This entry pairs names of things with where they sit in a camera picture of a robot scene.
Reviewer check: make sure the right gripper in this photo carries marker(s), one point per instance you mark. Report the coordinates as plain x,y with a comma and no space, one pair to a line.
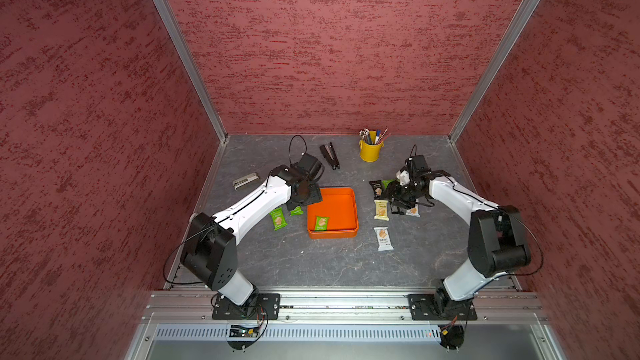
392,191

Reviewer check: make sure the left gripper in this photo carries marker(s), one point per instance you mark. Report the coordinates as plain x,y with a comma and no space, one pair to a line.
315,196

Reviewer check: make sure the black cookie pack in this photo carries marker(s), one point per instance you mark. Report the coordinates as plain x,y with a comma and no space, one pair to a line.
396,209
378,188

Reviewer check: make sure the white cookie pack sideways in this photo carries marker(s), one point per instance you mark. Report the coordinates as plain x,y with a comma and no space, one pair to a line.
413,212

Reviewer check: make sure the green cookie pack hidden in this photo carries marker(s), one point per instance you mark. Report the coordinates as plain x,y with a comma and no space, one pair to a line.
386,183

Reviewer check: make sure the cream cookie pack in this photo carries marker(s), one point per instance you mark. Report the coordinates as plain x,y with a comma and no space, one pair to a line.
381,210

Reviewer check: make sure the black cookie pack top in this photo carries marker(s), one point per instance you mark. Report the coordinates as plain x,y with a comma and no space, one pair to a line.
378,188

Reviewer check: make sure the green cookie pack bottom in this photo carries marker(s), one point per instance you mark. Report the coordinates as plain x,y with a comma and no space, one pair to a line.
321,224

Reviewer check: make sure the green cookie pack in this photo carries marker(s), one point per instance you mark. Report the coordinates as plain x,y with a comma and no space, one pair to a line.
321,224
297,211

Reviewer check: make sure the green cookie pack edge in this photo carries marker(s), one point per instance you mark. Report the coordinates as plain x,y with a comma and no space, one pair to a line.
278,219

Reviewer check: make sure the orange storage box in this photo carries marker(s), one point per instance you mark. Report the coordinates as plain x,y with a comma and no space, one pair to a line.
339,205

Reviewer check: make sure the white cookie pack bottom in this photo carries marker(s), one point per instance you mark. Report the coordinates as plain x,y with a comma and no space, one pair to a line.
383,239

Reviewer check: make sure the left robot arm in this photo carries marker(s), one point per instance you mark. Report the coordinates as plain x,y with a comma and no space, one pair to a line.
210,249

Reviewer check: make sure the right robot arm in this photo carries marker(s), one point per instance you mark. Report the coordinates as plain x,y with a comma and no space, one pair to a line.
497,239

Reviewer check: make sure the yellow pen cup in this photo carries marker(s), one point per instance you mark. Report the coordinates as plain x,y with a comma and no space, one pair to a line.
369,153

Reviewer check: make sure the pens in cup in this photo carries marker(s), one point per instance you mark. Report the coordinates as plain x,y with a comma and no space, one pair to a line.
373,137

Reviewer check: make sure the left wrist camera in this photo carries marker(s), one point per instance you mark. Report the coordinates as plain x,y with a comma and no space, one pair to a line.
310,165

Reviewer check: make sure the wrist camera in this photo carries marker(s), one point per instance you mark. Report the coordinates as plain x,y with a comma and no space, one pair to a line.
310,165
414,168

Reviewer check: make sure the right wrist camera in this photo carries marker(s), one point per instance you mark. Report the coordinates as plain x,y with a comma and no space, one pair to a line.
414,168

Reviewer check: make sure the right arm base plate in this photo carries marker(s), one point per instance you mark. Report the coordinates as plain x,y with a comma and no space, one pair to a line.
439,307

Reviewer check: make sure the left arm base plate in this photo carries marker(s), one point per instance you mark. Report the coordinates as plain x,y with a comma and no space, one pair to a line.
259,307

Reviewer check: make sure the aluminium front rail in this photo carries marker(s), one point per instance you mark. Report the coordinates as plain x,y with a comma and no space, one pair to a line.
492,306

